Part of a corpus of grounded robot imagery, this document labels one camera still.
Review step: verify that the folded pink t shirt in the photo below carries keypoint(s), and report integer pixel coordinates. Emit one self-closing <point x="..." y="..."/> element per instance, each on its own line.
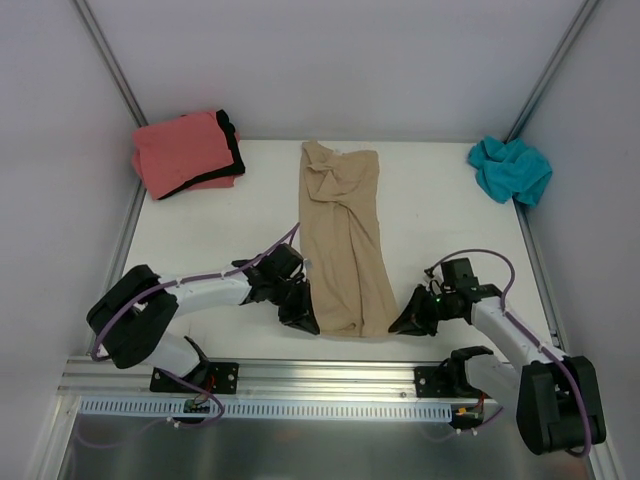
<point x="180" y="155"/>

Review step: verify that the aluminium mounting rail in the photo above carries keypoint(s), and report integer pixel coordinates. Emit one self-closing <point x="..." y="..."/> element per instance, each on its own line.
<point x="262" y="379"/>

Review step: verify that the right corner aluminium post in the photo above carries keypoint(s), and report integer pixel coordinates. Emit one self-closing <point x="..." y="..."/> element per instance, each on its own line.
<point x="560" y="54"/>

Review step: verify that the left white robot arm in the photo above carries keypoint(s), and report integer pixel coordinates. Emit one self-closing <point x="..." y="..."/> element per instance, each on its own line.
<point x="131" y="321"/>

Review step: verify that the beige t shirt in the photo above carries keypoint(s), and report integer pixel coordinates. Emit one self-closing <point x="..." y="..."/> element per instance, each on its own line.
<point x="350" y="289"/>

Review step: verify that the left corner aluminium post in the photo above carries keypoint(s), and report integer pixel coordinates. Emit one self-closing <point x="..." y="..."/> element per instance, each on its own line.
<point x="111" y="63"/>

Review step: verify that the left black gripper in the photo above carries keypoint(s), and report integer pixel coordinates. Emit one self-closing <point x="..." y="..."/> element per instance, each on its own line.
<point x="291" y="298"/>

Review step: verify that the corner aluminium post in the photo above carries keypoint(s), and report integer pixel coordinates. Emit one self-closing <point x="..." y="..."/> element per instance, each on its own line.
<point x="111" y="63"/>
<point x="560" y="54"/>

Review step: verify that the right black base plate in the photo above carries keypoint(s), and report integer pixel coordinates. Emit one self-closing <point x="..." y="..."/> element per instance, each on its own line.
<point x="451" y="380"/>

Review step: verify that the teal t shirt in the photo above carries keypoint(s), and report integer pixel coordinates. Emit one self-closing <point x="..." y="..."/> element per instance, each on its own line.
<point x="510" y="171"/>

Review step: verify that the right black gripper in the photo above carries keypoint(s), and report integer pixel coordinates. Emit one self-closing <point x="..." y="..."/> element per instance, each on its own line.
<point x="426" y="310"/>

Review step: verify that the folded black t shirt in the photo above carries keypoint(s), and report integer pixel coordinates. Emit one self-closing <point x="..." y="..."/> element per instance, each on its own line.
<point x="232" y="150"/>

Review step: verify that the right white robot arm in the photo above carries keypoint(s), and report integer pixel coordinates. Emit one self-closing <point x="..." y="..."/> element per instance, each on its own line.
<point x="553" y="396"/>

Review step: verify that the white slotted cable duct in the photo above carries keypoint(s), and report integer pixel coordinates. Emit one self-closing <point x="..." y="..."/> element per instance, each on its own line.
<point x="413" y="411"/>

